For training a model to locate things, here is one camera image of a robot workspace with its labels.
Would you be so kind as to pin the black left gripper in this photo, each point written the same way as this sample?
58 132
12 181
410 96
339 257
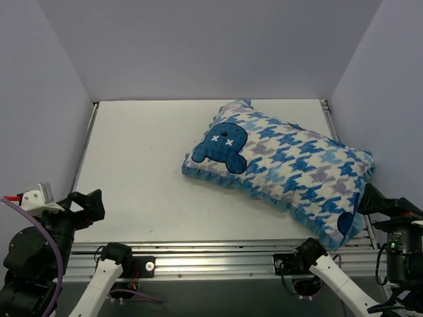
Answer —
74 217

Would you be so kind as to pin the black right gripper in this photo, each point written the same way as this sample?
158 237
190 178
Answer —
397 223

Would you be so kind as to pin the blue houndstooth pillow with pillowcase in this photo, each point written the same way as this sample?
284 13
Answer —
319 180

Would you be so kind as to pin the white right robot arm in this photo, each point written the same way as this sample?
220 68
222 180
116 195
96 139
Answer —
403 249

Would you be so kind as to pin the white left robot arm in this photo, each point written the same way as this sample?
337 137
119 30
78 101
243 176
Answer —
38 256

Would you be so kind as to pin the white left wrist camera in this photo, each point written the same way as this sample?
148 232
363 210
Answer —
39 198

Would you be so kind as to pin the aluminium front rail frame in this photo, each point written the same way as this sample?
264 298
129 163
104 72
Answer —
202 261

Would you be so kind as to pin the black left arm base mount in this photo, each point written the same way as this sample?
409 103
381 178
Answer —
139 267

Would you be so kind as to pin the aluminium right side rail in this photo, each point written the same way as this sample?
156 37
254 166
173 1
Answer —
370 235

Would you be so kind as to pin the aluminium rail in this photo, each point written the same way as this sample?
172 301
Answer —
85 145
370 235

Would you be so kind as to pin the aluminium left side rail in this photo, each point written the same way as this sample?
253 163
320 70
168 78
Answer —
85 145

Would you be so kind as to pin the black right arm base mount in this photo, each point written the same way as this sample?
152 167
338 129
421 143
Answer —
290 264

